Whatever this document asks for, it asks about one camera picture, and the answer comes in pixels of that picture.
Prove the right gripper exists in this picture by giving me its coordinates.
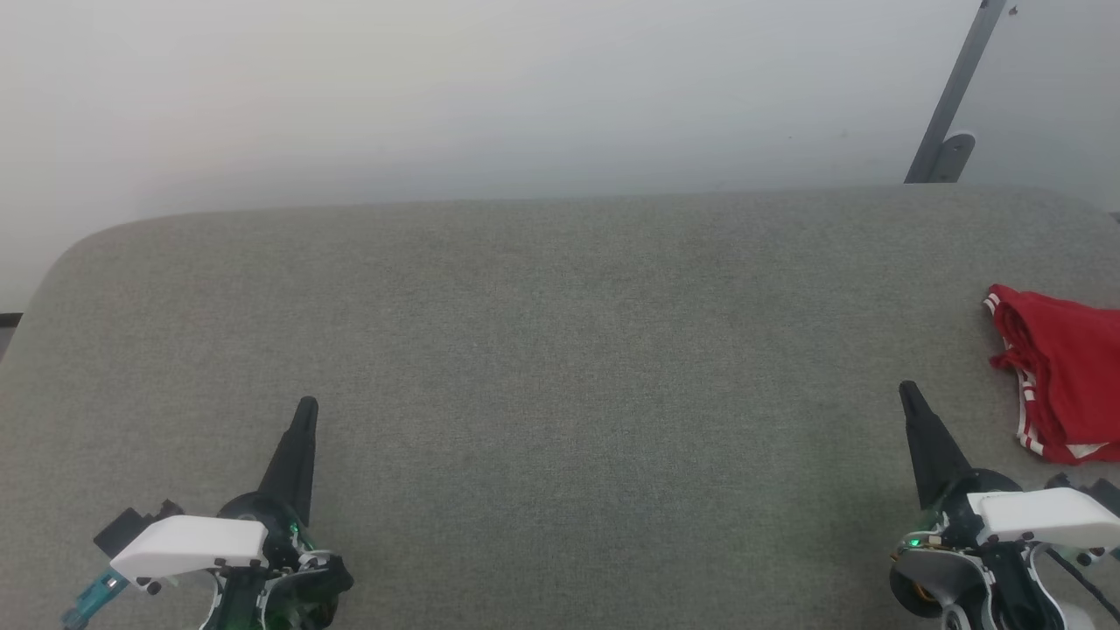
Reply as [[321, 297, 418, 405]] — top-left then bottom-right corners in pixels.
[[888, 381, 1069, 630]]

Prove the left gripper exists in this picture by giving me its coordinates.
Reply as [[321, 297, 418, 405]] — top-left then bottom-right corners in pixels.
[[203, 396, 355, 630]]

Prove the red shirt with white stripes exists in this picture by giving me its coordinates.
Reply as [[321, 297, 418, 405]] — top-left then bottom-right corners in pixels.
[[983, 283, 1120, 466]]

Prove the grey fabric sofa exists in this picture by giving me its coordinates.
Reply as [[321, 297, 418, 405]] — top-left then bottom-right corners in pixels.
[[0, 185, 1120, 630]]

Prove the thin black cable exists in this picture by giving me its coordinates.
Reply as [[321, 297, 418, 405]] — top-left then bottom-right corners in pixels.
[[1045, 546, 1120, 617]]

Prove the teal cable connector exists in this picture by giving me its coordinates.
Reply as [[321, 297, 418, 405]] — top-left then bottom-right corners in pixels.
[[60, 569, 130, 630]]

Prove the grey metal pole with bracket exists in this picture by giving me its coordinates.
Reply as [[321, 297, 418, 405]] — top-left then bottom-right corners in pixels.
[[903, 0, 1009, 186]]

